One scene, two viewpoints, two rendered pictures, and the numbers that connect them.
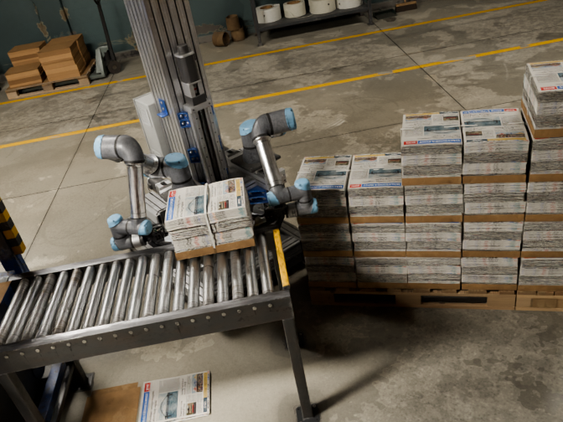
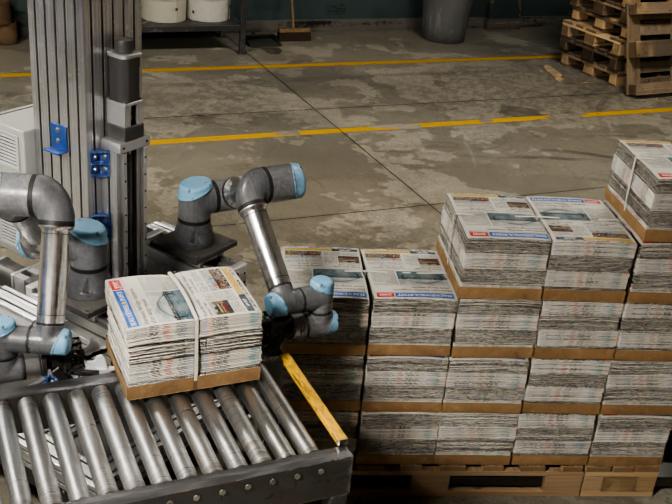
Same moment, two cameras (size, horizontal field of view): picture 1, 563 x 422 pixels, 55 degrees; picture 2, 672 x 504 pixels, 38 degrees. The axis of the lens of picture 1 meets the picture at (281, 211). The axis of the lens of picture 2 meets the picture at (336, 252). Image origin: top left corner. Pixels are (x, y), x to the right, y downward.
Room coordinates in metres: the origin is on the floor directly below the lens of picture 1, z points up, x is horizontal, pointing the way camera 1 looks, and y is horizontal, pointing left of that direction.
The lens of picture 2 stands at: (-0.08, 0.97, 2.35)
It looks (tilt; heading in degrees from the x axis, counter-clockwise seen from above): 26 degrees down; 335
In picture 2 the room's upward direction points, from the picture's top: 5 degrees clockwise
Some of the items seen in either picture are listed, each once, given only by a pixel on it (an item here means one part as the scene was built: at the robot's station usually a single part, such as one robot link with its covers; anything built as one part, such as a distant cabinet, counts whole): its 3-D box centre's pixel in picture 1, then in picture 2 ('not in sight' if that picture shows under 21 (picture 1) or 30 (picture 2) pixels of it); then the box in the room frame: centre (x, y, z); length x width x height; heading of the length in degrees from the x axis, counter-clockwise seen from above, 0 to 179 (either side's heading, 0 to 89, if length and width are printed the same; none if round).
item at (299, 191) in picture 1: (300, 191); (316, 295); (2.32, -0.11, 0.91); 0.11 x 0.08 x 0.11; 98
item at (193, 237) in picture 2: (253, 150); (194, 228); (2.97, 0.10, 0.87); 0.15 x 0.15 x 0.10
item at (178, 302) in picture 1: (180, 280); (142, 435); (1.97, 0.51, 0.77); 0.47 x 0.05 x 0.05; 1
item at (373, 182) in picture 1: (406, 231); (433, 373); (2.50, -0.68, 0.42); 1.17 x 0.39 x 0.83; 72
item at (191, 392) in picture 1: (175, 397); not in sight; (1.97, 0.74, 0.01); 0.37 x 0.28 x 0.01; 91
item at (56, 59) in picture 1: (49, 64); not in sight; (8.33, 3.00, 0.28); 1.20 x 0.83 x 0.57; 91
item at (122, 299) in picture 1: (124, 291); (39, 453); (1.97, 0.77, 0.77); 0.47 x 0.05 x 0.05; 1
